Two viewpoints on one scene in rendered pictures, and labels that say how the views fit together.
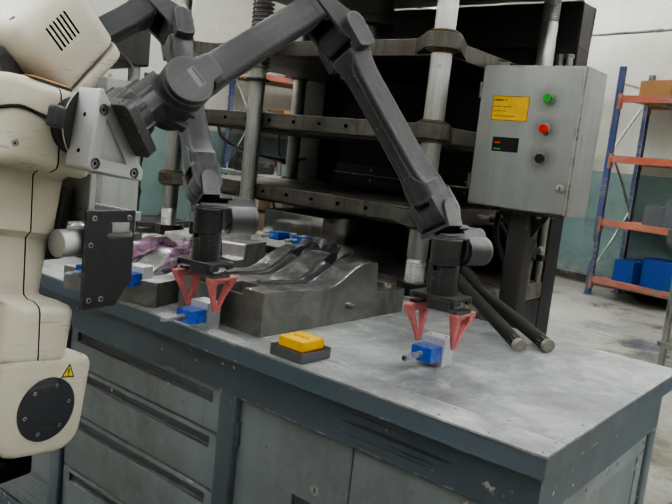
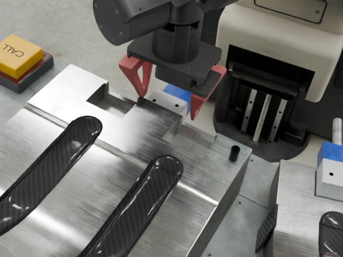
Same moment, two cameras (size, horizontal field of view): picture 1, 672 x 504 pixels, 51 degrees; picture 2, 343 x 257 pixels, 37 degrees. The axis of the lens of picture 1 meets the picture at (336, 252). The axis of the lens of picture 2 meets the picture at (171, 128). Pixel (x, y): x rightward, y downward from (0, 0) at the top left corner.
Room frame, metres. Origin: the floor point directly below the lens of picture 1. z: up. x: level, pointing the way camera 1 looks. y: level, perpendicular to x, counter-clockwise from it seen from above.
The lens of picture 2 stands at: (1.87, 0.15, 1.33)
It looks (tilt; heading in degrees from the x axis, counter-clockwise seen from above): 48 degrees down; 166
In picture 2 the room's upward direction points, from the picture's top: 7 degrees clockwise
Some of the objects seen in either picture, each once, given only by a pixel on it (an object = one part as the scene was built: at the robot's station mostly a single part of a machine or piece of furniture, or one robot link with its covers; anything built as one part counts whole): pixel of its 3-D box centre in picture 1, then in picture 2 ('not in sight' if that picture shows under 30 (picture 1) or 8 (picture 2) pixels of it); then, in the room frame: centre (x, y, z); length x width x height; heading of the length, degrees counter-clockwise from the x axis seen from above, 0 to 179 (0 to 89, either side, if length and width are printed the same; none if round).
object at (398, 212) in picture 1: (346, 212); not in sight; (2.69, -0.02, 0.96); 1.29 x 0.83 x 0.18; 51
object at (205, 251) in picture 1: (205, 250); (176, 36); (1.40, 0.26, 0.96); 0.10 x 0.07 x 0.07; 54
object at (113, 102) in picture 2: (242, 293); (114, 109); (1.43, 0.18, 0.87); 0.05 x 0.05 x 0.04; 51
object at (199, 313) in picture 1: (187, 315); (179, 96); (1.37, 0.28, 0.83); 0.13 x 0.05 x 0.05; 143
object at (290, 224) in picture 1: (336, 236); not in sight; (2.60, 0.00, 0.87); 0.50 x 0.27 x 0.17; 141
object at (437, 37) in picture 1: (359, 80); not in sight; (2.69, -0.02, 1.45); 1.29 x 0.82 x 0.19; 51
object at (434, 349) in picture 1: (423, 352); not in sight; (1.28, -0.18, 0.83); 0.13 x 0.05 x 0.05; 142
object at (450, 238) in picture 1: (448, 251); not in sight; (1.32, -0.21, 1.02); 0.07 x 0.06 x 0.07; 126
